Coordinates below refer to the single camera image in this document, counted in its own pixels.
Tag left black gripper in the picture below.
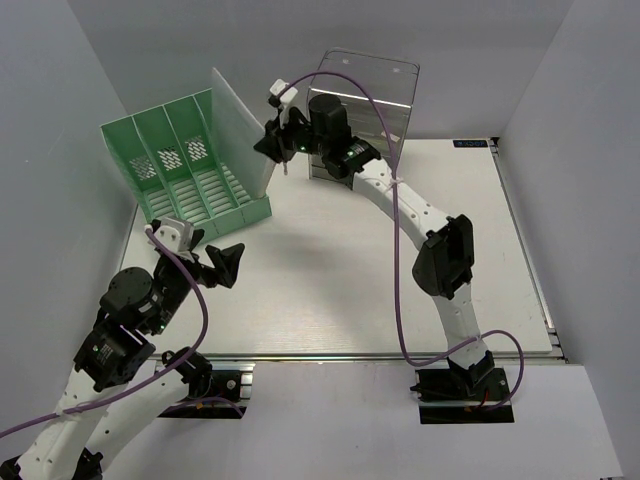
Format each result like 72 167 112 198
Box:
150 227 246 332

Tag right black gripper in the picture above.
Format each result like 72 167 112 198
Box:
255 106 330 164

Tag plastic sleeve with printed sheets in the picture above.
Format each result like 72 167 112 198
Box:
210 68 275 199

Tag clear plastic drawer cabinet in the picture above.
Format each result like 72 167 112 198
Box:
307 48 420 163

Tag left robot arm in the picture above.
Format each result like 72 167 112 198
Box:
1 243 245 479

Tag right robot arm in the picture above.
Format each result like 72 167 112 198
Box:
254 94 494 399

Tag green plastic file organizer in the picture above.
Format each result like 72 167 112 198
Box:
101 90 272 241

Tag small blue label sticker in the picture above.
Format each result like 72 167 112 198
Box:
453 139 489 148

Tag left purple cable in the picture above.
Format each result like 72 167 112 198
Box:
0 227 246 441

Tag purple cable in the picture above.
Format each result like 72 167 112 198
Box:
0 227 246 441
277 71 526 412

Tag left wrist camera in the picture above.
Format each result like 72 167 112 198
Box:
145 216 205 262

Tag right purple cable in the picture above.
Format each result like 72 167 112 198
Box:
277 71 526 412

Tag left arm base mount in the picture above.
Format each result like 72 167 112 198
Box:
159 361 255 420

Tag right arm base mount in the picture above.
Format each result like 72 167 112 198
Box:
410 368 515 425

